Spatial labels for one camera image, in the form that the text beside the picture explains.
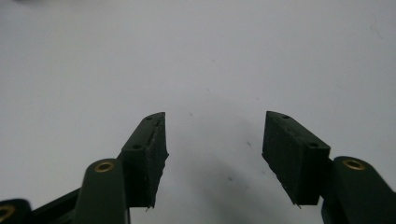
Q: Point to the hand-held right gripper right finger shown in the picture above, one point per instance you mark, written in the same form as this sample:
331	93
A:
295	155

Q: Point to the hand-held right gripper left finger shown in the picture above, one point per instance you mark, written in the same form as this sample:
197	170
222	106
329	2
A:
141	161

